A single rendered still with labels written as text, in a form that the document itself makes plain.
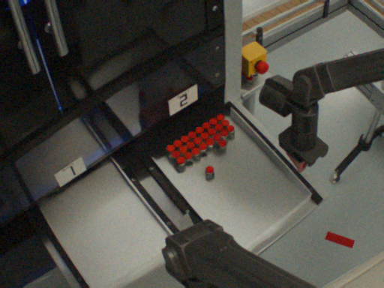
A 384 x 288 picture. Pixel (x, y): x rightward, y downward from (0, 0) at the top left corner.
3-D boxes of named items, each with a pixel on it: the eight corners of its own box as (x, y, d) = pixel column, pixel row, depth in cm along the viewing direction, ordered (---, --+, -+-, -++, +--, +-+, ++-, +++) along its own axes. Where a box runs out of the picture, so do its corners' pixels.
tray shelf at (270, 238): (25, 211, 125) (23, 208, 123) (220, 87, 146) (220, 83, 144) (115, 346, 103) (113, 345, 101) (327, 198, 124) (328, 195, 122)
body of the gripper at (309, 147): (298, 125, 103) (298, 101, 97) (328, 152, 97) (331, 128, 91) (277, 141, 101) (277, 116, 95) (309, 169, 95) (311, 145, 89)
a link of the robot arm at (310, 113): (309, 117, 86) (324, 100, 89) (280, 100, 90) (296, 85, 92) (307, 141, 92) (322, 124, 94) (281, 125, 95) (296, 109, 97)
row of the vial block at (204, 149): (175, 169, 129) (175, 159, 125) (231, 133, 134) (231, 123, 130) (181, 175, 128) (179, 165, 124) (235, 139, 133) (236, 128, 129)
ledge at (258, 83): (212, 72, 149) (212, 68, 148) (244, 55, 153) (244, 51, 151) (242, 100, 143) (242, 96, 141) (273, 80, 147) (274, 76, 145)
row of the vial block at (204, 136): (171, 163, 130) (169, 153, 126) (226, 127, 135) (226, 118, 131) (175, 168, 129) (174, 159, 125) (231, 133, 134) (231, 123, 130)
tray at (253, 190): (152, 163, 130) (151, 157, 127) (231, 115, 138) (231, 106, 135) (232, 258, 114) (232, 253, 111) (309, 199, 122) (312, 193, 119)
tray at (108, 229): (35, 200, 125) (31, 194, 122) (106, 153, 133) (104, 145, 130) (97, 296, 109) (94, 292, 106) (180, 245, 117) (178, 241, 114)
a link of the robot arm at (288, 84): (310, 82, 83) (330, 73, 88) (261, 55, 89) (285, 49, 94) (296, 137, 89) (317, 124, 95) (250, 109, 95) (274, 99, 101)
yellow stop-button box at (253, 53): (232, 63, 138) (232, 46, 132) (250, 52, 140) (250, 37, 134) (249, 79, 135) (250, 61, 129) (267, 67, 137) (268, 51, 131)
